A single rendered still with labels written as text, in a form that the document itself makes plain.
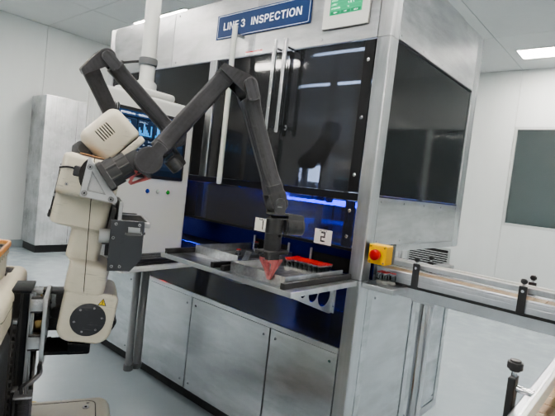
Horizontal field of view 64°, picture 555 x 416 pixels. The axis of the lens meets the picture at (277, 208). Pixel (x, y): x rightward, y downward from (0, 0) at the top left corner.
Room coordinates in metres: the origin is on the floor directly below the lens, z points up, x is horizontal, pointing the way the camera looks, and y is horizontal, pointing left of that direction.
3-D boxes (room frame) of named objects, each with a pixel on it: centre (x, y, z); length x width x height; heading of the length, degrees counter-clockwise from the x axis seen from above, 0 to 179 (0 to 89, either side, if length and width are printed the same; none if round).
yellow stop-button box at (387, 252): (1.65, -0.40, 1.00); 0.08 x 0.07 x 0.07; 139
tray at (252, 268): (1.64, -0.06, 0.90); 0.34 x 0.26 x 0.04; 139
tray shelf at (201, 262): (1.78, 0.04, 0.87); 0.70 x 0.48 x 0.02; 49
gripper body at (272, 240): (1.46, 0.00, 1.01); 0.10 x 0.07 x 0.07; 139
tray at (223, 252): (1.95, 0.12, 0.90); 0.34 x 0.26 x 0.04; 139
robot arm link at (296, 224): (1.48, -0.03, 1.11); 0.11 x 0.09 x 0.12; 111
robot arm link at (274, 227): (1.46, 0.00, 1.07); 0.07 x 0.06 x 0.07; 111
